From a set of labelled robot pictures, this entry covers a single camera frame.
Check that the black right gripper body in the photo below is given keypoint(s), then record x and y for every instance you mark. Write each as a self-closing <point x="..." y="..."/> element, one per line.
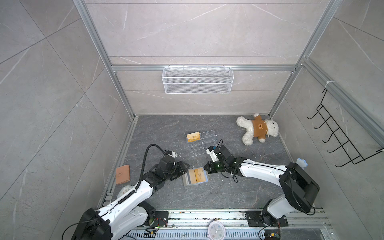
<point x="218" y="166"/>

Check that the black wire hook rack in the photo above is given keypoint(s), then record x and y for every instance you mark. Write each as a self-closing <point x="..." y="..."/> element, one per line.
<point x="339" y="135"/>

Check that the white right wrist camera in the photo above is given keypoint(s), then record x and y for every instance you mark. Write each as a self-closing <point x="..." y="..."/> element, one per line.
<point x="211" y="152"/>

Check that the white alarm clock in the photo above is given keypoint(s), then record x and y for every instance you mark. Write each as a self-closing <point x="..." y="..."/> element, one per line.
<point x="125" y="190"/>

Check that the clear acrylic organizer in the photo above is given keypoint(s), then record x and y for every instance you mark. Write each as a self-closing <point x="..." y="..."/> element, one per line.
<point x="208" y="139"/>

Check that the brown leather pouch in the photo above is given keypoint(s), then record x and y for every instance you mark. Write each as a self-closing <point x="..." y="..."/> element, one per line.
<point x="123" y="174"/>

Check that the white teddy bear brown sweater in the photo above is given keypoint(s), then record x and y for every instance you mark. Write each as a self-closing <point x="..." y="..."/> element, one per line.
<point x="257" y="129"/>

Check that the white wire mesh basket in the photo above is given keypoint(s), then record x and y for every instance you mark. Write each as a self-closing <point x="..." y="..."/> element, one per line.
<point x="197" y="80"/>

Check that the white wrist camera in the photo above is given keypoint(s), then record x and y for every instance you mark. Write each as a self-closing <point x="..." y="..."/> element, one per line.
<point x="171" y="153"/>
<point x="211" y="152"/>

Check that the round white clock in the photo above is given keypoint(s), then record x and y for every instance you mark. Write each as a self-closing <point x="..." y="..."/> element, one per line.
<point x="216" y="231"/>

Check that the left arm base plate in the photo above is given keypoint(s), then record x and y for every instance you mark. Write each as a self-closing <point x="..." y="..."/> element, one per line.
<point x="158" y="219"/>

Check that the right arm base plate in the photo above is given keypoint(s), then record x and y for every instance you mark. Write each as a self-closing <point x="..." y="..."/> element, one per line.
<point x="258" y="219"/>

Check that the aluminium frame post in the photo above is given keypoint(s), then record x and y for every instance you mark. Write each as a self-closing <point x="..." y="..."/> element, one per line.
<point x="90" y="26"/>

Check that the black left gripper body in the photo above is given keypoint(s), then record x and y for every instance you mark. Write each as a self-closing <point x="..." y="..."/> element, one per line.
<point x="167" y="177"/>

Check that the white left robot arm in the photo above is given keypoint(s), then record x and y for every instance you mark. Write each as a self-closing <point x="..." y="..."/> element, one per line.
<point x="130" y="210"/>

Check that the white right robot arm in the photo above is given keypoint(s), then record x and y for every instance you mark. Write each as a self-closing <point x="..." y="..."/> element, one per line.
<point x="299" y="189"/>

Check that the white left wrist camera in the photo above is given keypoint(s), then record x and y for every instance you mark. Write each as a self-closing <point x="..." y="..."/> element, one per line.
<point x="171" y="153"/>

